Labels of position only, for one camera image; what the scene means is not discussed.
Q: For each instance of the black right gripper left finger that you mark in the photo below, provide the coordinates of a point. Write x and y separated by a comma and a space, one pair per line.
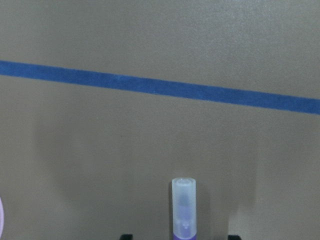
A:
126, 237

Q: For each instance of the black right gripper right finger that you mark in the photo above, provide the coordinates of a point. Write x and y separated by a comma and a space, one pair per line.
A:
233, 237

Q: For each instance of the purple highlighter pen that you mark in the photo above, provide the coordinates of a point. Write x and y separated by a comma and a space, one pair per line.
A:
184, 208

